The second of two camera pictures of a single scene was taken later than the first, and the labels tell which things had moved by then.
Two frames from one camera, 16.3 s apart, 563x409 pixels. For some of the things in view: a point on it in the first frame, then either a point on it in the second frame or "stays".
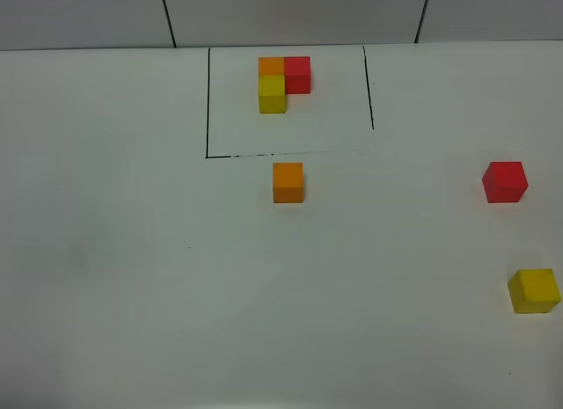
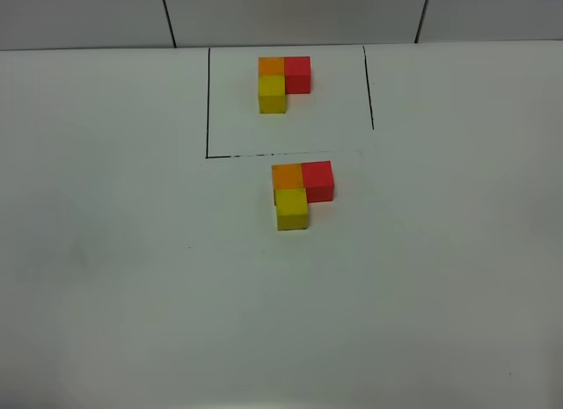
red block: [504, 182] → [318, 181]
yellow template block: [272, 97] stays
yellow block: [533, 290] → [292, 208]
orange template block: [271, 66] stays
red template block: [297, 75] stays
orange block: [288, 182] stays
